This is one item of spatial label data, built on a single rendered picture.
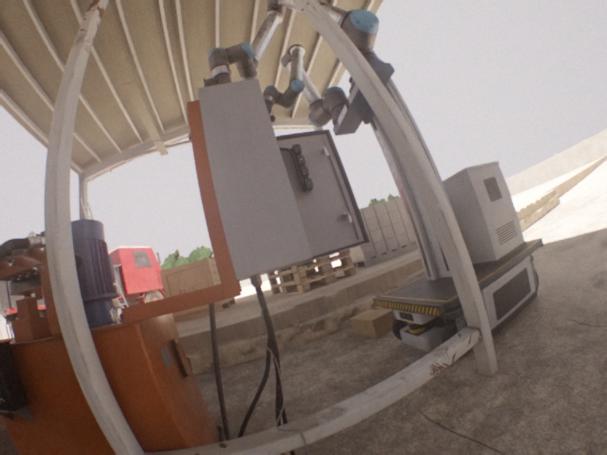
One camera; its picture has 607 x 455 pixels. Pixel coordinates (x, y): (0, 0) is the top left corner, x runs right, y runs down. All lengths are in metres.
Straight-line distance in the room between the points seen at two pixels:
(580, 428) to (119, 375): 1.19
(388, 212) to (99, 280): 3.81
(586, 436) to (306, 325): 2.01
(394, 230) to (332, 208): 2.97
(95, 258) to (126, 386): 0.54
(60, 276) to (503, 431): 1.19
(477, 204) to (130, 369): 1.52
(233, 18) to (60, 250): 5.04
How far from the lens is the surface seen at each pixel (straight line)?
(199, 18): 5.36
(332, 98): 1.82
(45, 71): 5.85
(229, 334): 2.19
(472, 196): 1.40
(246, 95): 0.85
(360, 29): 1.38
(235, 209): 0.66
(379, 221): 4.03
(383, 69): 1.38
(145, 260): 10.92
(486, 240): 1.41
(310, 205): 1.14
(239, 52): 1.31
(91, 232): 1.13
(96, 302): 1.09
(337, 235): 1.15
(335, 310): 2.29
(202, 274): 3.77
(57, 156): 0.77
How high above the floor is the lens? 0.63
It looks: 9 degrees up
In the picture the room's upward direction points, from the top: 17 degrees counter-clockwise
